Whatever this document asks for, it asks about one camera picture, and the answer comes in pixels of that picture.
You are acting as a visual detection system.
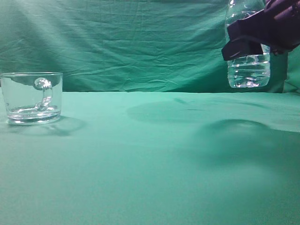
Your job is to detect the green table cloth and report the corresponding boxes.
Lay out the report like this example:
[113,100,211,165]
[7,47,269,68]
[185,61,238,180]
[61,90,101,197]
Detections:
[0,92,300,225]

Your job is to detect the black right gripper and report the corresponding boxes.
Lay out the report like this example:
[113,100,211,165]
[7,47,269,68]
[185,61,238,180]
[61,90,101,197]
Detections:
[221,0,300,61]

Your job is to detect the clear glass mug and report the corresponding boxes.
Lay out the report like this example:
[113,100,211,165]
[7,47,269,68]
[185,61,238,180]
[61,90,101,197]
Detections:
[0,72,63,125]

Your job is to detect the clear plastic water bottle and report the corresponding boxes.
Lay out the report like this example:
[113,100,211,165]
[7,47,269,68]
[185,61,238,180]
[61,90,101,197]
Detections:
[225,0,270,88]

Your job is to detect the green backdrop cloth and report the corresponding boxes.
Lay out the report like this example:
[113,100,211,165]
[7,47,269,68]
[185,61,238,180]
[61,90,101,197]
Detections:
[0,0,300,94]

